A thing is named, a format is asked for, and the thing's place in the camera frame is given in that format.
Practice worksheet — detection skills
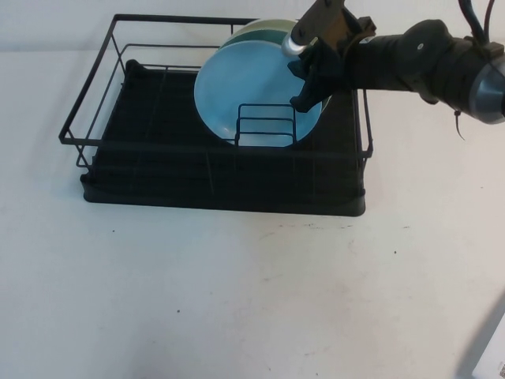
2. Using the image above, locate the thin black cable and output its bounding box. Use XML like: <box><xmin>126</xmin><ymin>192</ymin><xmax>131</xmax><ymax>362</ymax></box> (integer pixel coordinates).
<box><xmin>482</xmin><ymin>0</ymin><xmax>496</xmax><ymax>41</ymax></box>

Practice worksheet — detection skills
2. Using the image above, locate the teal plate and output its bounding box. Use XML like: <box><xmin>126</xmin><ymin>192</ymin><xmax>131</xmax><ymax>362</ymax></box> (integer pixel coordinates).
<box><xmin>219</xmin><ymin>29</ymin><xmax>335</xmax><ymax>120</ymax></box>

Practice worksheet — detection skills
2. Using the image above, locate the black wire dish rack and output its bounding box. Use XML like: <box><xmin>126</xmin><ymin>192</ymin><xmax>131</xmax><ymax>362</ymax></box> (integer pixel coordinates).
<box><xmin>58</xmin><ymin>13</ymin><xmax>374</xmax><ymax>179</ymax></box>

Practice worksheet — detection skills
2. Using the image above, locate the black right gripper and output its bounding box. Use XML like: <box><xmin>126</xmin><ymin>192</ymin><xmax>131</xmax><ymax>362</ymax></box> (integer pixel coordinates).
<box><xmin>286</xmin><ymin>11</ymin><xmax>376</xmax><ymax>114</ymax></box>

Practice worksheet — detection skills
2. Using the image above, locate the white box with label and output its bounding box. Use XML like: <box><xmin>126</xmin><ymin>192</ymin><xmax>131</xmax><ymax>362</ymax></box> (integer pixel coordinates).
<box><xmin>470</xmin><ymin>326</ymin><xmax>505</xmax><ymax>379</ymax></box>

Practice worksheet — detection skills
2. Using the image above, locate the black zip tie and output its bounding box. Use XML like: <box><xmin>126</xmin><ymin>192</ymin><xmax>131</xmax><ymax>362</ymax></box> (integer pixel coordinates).
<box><xmin>452</xmin><ymin>110</ymin><xmax>467</xmax><ymax>142</ymax></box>

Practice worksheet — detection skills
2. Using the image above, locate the light blue plate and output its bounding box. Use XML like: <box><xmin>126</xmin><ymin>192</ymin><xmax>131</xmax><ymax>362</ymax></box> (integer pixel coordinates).
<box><xmin>193</xmin><ymin>41</ymin><xmax>323</xmax><ymax>148</ymax></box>

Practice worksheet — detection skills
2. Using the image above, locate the pale green plate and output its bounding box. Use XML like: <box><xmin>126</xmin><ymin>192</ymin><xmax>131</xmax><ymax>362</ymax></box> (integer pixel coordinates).
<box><xmin>231</xmin><ymin>18</ymin><xmax>301</xmax><ymax>36</ymax></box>

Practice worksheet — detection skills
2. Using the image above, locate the black plastic drip tray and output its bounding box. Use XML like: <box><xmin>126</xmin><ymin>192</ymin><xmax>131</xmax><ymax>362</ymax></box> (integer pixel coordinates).
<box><xmin>80</xmin><ymin>58</ymin><xmax>367</xmax><ymax>217</ymax></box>

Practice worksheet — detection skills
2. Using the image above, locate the thick black cable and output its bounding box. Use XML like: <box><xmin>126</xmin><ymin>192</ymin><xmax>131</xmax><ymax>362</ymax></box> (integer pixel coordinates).
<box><xmin>457</xmin><ymin>0</ymin><xmax>485</xmax><ymax>39</ymax></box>

